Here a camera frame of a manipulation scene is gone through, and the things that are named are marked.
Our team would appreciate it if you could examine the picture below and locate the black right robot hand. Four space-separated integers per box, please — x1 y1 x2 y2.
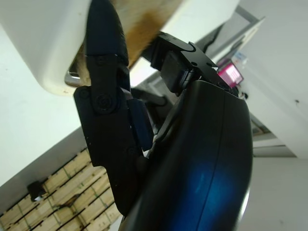
73 0 254 231

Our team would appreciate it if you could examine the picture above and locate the slice of bread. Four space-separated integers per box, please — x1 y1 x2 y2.
74 0 181 88

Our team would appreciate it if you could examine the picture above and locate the cream white toaster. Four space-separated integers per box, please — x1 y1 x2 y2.
0 0 239 97

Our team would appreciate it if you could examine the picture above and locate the pink monitor screen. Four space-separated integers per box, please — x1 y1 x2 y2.
217 62 244 89

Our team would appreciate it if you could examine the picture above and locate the black trash bin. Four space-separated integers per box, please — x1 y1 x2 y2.
27 181 47 202

